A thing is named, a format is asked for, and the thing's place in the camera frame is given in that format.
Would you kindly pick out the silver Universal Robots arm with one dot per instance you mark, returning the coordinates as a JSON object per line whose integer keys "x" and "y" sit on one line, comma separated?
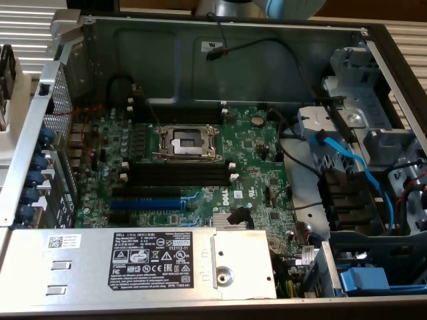
{"x": 233, "y": 6}

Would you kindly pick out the black RAM slot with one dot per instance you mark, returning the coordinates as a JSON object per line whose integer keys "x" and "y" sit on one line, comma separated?
{"x": 173, "y": 180}
{"x": 173, "y": 168}
{"x": 173, "y": 119}
{"x": 173, "y": 110}

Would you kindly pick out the metal CPU socket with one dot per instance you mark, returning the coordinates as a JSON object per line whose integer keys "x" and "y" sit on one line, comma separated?
{"x": 187, "y": 143}

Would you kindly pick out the green Dell motherboard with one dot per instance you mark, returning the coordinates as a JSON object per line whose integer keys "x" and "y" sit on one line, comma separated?
{"x": 253, "y": 156}

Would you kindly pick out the round coin battery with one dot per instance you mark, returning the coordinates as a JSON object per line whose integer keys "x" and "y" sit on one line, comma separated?
{"x": 257, "y": 120}

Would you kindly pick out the black plug on motherboard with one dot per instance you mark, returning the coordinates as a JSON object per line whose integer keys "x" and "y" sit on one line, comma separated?
{"x": 237, "y": 216}

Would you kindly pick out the small silver heatsink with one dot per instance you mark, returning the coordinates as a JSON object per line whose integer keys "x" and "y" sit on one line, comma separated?
{"x": 220, "y": 221}

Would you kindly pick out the long black expansion slot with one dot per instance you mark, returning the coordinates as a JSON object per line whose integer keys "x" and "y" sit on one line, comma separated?
{"x": 146, "y": 191}

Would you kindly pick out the blue expansion slot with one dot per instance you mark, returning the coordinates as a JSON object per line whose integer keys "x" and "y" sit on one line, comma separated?
{"x": 146, "y": 203}

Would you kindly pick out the grey metal PC case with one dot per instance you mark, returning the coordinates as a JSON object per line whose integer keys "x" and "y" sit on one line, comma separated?
{"x": 250, "y": 73}

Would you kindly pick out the short black expansion slot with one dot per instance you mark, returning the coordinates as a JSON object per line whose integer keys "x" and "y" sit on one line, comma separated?
{"x": 120, "y": 217}

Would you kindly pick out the black rating label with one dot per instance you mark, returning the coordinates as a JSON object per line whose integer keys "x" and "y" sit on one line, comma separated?
{"x": 150, "y": 260}

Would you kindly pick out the white barcode tag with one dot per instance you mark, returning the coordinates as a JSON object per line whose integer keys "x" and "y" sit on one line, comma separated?
{"x": 307, "y": 256}

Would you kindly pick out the metal rear port block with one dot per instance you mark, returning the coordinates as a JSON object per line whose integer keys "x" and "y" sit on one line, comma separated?
{"x": 76, "y": 146}

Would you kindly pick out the grey metal disk bay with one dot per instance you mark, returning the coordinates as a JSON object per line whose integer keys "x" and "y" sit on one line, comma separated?
{"x": 353, "y": 116}

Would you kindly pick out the silver power supply unit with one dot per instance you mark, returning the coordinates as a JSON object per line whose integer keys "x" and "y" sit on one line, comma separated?
{"x": 83, "y": 260}

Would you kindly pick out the blue plastic card clip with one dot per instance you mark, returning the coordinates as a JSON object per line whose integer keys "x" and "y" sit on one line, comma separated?
{"x": 31, "y": 196}
{"x": 27, "y": 212}
{"x": 41, "y": 161}
{"x": 35, "y": 179}
{"x": 47, "y": 137}

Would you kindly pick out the white QR code sticker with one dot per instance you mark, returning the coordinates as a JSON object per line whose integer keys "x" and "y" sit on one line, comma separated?
{"x": 63, "y": 241}

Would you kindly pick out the dark grey plastic disk bay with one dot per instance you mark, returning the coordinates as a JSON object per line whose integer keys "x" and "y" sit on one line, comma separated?
{"x": 383, "y": 246}

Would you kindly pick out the white parts rack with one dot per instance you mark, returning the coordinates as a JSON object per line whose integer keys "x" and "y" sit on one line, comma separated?
{"x": 20, "y": 86}

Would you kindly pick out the black computer part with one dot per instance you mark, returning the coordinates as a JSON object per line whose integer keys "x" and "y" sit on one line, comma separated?
{"x": 6, "y": 71}

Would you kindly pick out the white case wall sticker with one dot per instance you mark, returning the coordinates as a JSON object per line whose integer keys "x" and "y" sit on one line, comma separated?
{"x": 210, "y": 45}

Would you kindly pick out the black ribbed plastic bracket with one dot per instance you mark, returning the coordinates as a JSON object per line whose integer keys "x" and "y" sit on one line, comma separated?
{"x": 347, "y": 200}

